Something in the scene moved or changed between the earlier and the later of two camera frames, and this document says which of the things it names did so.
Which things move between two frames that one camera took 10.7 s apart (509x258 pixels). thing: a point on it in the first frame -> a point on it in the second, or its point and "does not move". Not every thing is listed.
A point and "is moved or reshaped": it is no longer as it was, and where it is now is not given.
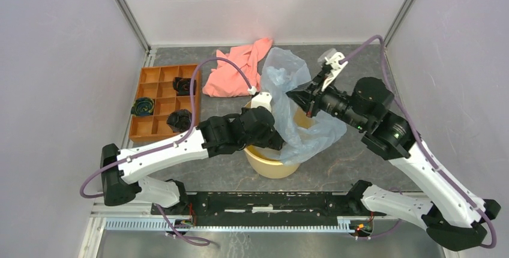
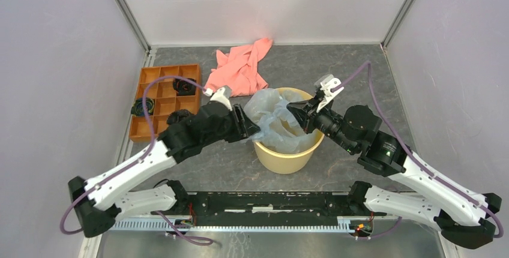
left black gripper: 272,140 -> 243,128
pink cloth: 225,81 does not move
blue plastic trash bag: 281,72 is moved or reshaped
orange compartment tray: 156,83 does not move
